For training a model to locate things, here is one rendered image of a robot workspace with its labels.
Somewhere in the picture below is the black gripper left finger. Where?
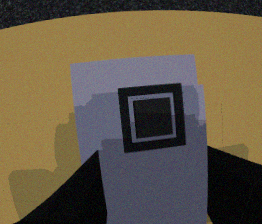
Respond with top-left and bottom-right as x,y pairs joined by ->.
14,149 -> 108,224

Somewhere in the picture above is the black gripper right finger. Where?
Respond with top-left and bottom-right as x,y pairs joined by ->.
207,145 -> 262,224

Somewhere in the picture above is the tan wooden floor panel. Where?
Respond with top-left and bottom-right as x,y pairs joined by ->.
0,10 -> 262,224

